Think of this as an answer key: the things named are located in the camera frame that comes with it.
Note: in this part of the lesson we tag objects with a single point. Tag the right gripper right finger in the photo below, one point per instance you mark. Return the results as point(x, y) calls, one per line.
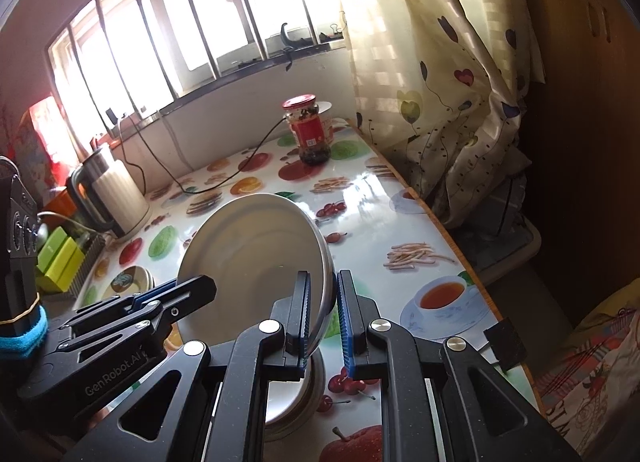
point(374, 347)

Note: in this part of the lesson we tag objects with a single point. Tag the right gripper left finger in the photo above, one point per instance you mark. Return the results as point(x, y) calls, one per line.
point(274, 350)

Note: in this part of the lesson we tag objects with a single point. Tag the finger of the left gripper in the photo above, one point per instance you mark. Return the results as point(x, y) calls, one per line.
point(188, 296)
point(94, 316)

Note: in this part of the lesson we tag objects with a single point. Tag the cream patterned plate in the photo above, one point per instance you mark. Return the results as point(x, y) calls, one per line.
point(132, 280)

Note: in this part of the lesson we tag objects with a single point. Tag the wide white ceramic bowl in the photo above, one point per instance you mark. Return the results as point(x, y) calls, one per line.
point(253, 247)

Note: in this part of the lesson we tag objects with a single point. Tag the tall white ceramic bowl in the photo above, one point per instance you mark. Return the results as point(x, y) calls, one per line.
point(291, 404)

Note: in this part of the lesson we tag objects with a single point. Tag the striped cardboard tray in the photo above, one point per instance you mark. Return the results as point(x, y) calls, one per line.
point(95, 249)

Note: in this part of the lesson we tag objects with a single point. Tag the lower yellow-green box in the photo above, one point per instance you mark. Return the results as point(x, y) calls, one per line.
point(59, 275)

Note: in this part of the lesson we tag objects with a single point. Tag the upper green box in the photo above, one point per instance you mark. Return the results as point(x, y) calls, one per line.
point(50, 249)

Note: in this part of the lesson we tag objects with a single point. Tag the white electric kettle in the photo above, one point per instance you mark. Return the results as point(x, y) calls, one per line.
point(107, 196)

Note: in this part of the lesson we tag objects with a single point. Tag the orange plastic container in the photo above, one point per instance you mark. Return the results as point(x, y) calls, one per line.
point(59, 208)

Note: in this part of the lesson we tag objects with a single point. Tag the black binder clip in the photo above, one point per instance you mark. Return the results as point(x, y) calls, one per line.
point(506, 344)

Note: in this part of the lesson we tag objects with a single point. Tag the floral bedding fabric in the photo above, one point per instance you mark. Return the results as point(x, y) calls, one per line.
point(596, 371)

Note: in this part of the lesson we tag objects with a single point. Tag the red label sauce jar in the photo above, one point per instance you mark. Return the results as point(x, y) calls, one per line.
point(311, 130)

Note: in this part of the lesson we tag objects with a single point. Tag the heart pattern curtain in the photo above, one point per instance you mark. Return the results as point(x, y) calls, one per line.
point(439, 88)

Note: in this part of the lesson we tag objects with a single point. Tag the window frame with bars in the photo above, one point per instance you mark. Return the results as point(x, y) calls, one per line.
point(119, 59)

